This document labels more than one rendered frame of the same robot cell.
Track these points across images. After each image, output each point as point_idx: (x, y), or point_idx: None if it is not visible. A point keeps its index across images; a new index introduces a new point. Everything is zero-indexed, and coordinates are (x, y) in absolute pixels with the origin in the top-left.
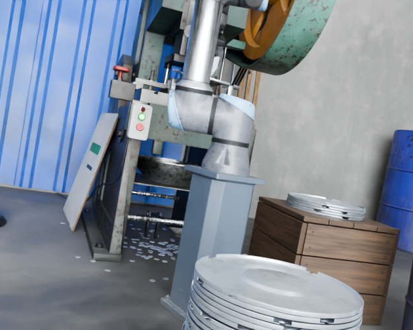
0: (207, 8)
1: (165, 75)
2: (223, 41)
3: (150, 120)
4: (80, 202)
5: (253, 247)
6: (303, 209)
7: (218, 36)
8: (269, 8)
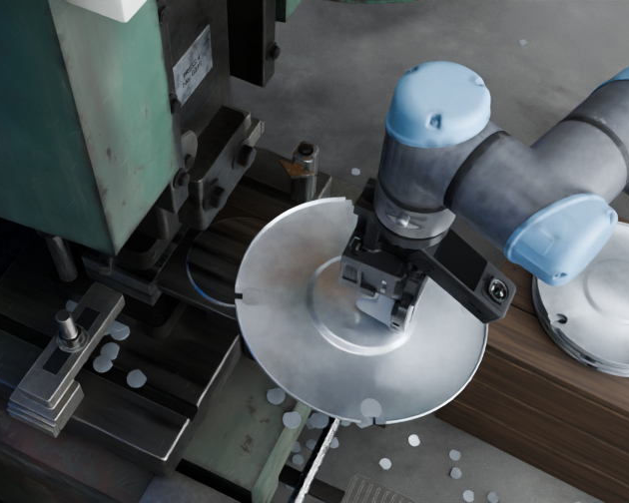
0: None
1: (61, 250)
2: (513, 295)
3: (257, 499)
4: None
5: (467, 397)
6: None
7: (490, 289)
8: None
